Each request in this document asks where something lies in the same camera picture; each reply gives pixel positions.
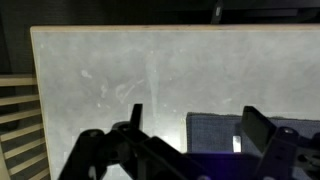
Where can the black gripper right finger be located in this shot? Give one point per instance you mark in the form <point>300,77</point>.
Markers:
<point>258,128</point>

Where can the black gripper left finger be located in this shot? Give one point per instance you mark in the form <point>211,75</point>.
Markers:
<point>136,116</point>

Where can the dark blue table mat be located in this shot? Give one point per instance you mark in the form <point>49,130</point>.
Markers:
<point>210,133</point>

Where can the wooden slat-back chair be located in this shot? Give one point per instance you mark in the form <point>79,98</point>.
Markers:
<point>20,116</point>

